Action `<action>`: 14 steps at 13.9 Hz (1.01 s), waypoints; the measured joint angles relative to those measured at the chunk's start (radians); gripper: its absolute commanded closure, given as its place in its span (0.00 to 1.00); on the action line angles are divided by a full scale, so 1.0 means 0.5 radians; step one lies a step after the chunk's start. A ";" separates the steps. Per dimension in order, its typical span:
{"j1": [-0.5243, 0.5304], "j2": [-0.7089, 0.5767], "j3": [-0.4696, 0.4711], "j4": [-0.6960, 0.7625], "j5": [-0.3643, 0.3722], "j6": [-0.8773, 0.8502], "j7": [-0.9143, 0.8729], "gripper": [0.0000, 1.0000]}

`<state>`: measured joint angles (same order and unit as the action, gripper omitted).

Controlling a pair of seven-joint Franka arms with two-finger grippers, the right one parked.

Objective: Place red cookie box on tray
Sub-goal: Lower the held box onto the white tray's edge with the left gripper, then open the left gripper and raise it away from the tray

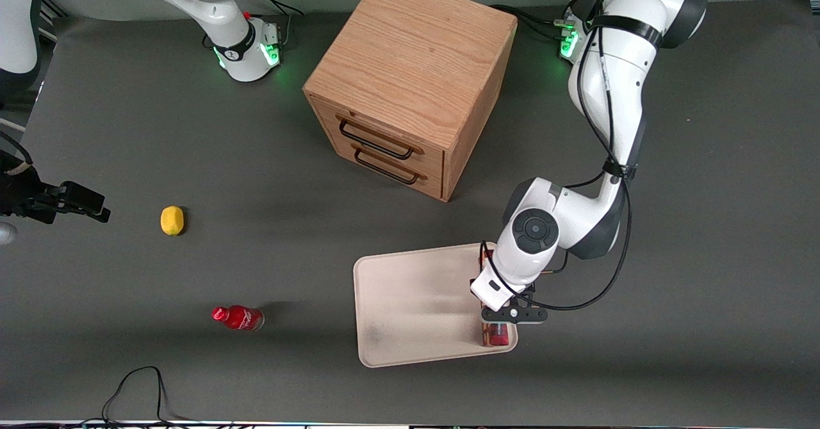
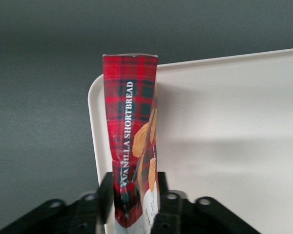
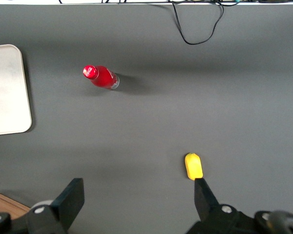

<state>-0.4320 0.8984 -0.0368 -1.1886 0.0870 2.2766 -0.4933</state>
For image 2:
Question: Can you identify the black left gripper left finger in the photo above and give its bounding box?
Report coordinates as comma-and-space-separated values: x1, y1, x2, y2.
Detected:
0, 171, 116, 234

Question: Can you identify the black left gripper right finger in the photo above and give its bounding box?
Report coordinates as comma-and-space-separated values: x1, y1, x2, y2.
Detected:
149, 171, 267, 234

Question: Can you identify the white plastic tray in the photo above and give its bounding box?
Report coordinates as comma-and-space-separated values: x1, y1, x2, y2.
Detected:
87, 46, 293, 234

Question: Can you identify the red tartan shortbread cookie box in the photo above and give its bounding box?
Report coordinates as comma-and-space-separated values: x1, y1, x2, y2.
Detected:
102, 54, 160, 234

